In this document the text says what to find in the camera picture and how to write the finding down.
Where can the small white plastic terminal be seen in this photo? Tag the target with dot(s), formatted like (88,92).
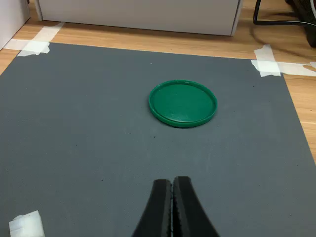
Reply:
(27,224)

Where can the round green lid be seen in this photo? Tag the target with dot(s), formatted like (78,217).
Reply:
(182,103)

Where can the dark grey mat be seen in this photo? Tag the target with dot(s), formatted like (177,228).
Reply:
(98,128)

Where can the white tape strip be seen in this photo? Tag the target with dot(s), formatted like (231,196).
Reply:
(48,32)
(271,67)
(264,53)
(29,47)

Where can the white cardboard box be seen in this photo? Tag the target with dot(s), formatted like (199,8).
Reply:
(138,14)

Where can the black device housing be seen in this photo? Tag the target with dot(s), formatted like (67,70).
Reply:
(304,14)

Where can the white partition panel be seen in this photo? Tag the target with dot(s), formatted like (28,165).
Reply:
(11,19)

